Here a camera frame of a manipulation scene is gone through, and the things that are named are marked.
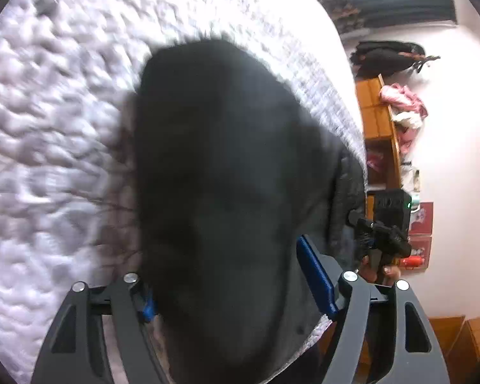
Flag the dark patterned curtain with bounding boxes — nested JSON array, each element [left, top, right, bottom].
[[312, 0, 459, 35]]

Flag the grey quilted bedspread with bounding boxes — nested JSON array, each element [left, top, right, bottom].
[[0, 0, 369, 384]]

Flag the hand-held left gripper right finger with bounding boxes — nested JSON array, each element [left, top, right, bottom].
[[296, 235, 451, 384]]

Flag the black pants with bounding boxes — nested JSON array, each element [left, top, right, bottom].
[[134, 39, 369, 384]]

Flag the wooden shelf unit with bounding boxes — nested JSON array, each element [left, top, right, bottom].
[[356, 74, 403, 217]]

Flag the person's right hand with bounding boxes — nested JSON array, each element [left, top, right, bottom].
[[360, 258, 403, 287]]

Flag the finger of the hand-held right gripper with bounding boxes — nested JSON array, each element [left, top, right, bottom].
[[347, 211, 374, 249]]

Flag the red wall poster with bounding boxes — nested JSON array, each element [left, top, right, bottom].
[[406, 202, 435, 261]]

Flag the red bottle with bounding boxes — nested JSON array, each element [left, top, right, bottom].
[[399, 255, 425, 270]]

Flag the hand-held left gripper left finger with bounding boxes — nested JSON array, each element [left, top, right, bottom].
[[30, 273, 171, 384]]

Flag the pink clothes pile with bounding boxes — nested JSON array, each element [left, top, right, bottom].
[[379, 83, 428, 153]]

